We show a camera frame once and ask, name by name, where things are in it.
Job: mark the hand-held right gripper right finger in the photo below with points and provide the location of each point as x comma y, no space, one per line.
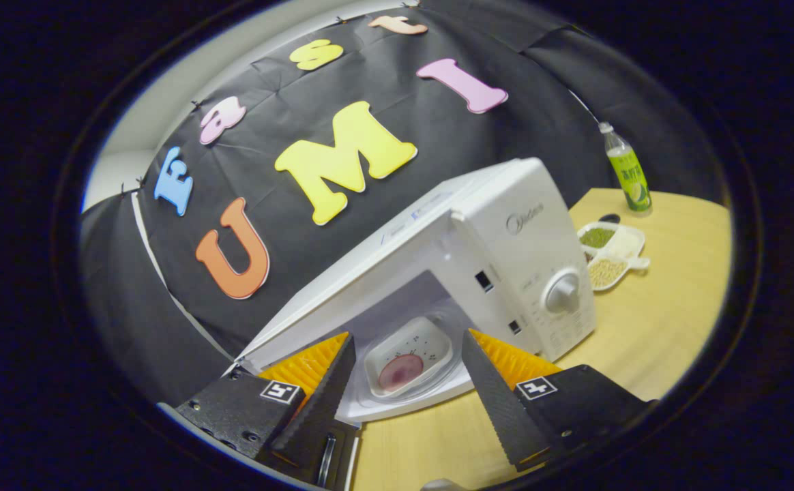
499,409

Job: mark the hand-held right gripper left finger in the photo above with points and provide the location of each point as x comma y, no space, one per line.
315,416

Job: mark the pink round food slice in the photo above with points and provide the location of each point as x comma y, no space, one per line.
400,372

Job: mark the white square food plate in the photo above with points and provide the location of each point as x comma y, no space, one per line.
417,341

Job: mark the white microwave oven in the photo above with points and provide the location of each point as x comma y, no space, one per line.
492,198

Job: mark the white divided bean dish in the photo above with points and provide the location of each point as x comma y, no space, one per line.
619,242

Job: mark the green label drink bottle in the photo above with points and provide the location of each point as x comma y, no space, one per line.
632,177

